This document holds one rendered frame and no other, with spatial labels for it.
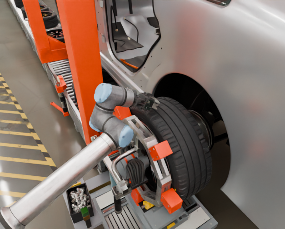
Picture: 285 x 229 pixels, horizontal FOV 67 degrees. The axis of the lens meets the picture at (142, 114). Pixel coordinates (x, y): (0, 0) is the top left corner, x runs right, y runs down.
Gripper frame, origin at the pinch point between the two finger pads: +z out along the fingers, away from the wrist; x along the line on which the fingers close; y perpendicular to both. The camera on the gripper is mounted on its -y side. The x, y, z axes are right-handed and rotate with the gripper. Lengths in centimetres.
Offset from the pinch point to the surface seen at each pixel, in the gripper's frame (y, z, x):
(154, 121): 8.5, -4.1, -7.5
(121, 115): -15.3, -8.6, -16.9
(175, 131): 17.7, 3.6, -7.7
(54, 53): -239, 5, -31
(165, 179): 27.3, 0.7, -30.3
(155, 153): 22.9, -9.1, -17.8
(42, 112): -208, 1, -110
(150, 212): 0, 42, -90
